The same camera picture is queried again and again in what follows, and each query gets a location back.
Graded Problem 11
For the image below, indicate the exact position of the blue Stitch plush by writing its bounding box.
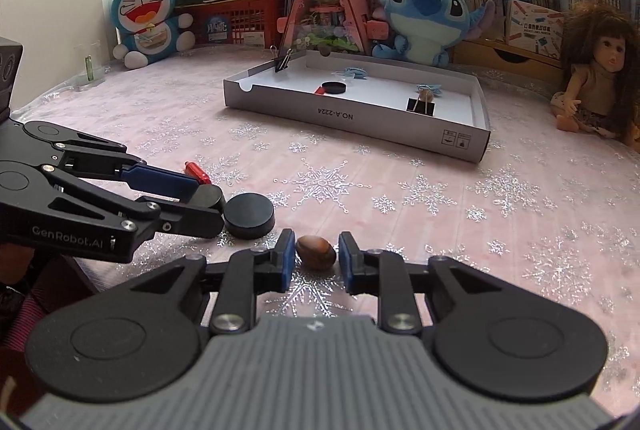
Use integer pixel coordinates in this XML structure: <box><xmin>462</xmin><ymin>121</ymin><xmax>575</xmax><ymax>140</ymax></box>
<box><xmin>372</xmin><ymin>0</ymin><xmax>496</xmax><ymax>67</ymax></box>

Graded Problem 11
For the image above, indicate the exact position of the black round puck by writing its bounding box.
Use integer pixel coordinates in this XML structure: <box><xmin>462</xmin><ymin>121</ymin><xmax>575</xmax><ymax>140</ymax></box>
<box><xmin>224</xmin><ymin>193</ymin><xmax>276</xmax><ymax>240</ymax></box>

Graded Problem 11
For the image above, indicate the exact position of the white stationery box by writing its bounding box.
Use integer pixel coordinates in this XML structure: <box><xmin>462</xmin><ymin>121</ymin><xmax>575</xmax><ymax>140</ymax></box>
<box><xmin>504</xmin><ymin>0</ymin><xmax>564</xmax><ymax>60</ymax></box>

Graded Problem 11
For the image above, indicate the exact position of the large black binder clip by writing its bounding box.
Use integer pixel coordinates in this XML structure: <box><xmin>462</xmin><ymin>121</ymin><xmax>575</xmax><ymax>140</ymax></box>
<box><xmin>407</xmin><ymin>92</ymin><xmax>435</xmax><ymax>117</ymax></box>

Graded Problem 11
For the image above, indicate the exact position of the blue hair clip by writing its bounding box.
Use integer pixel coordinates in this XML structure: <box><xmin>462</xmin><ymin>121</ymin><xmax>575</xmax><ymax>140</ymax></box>
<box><xmin>341</xmin><ymin>67</ymin><xmax>368</xmax><ymax>80</ymax></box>

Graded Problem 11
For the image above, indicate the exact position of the small binder clip on tray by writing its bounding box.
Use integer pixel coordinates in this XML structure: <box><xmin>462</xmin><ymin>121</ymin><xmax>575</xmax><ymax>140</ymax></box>
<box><xmin>269</xmin><ymin>46</ymin><xmax>295</xmax><ymax>72</ymax></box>

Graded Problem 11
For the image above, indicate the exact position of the pink triangular dollhouse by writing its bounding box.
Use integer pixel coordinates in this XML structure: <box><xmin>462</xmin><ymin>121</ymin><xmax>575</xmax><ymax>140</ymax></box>
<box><xmin>278</xmin><ymin>0</ymin><xmax>390</xmax><ymax>55</ymax></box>

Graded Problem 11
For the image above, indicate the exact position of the red plastic crate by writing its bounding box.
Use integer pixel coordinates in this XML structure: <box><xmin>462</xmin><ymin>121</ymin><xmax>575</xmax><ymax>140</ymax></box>
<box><xmin>175</xmin><ymin>0</ymin><xmax>285</xmax><ymax>49</ymax></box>

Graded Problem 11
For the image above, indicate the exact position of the brown-haired doll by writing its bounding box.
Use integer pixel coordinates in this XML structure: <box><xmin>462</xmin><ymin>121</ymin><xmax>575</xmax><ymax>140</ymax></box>
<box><xmin>550</xmin><ymin>2</ymin><xmax>639</xmax><ymax>150</ymax></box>

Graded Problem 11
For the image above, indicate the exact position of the Doraemon plush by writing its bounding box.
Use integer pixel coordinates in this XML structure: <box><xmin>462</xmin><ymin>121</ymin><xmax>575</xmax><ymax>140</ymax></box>
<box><xmin>111</xmin><ymin>0</ymin><xmax>195</xmax><ymax>70</ymax></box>

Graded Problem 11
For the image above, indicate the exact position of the wooden drawer shelf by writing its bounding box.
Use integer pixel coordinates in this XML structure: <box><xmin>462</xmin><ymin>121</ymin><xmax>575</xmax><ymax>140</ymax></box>
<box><xmin>451</xmin><ymin>39</ymin><xmax>563</xmax><ymax>86</ymax></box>

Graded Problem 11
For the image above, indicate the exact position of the black round lid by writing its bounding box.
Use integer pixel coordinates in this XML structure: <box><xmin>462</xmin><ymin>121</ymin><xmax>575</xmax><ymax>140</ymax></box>
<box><xmin>321</xmin><ymin>81</ymin><xmax>346</xmax><ymax>95</ymax></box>

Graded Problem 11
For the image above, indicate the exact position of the brown nut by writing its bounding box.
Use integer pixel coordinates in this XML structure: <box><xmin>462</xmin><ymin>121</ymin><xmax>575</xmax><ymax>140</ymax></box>
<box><xmin>296</xmin><ymin>235</ymin><xmax>336</xmax><ymax>272</ymax></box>

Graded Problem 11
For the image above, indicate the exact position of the white cardboard box tray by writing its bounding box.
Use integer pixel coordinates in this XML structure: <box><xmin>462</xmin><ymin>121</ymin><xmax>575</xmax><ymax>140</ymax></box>
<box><xmin>224</xmin><ymin>51</ymin><xmax>491</xmax><ymax>164</ymax></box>

